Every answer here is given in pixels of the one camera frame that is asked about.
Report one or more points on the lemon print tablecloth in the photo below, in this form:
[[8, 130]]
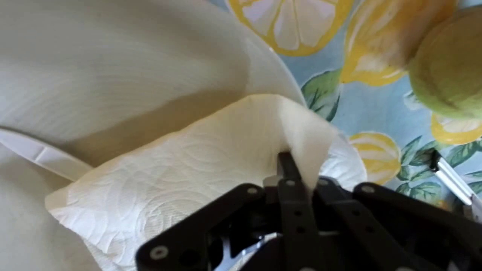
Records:
[[366, 110]]

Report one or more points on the white round plate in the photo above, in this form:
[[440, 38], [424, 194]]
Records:
[[100, 65]]

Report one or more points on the white plastic knife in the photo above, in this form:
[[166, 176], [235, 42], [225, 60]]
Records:
[[45, 152]]

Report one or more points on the green tennis ball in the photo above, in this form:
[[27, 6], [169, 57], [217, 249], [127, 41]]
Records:
[[452, 65]]

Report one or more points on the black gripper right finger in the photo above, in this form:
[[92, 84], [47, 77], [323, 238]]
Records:
[[392, 230]]

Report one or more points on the white paper napkin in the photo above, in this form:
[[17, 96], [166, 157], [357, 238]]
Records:
[[175, 175]]

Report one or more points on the flat silver-edged board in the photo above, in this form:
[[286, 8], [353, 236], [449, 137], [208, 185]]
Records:
[[452, 178]]

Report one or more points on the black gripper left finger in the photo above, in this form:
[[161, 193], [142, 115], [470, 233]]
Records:
[[280, 230]]

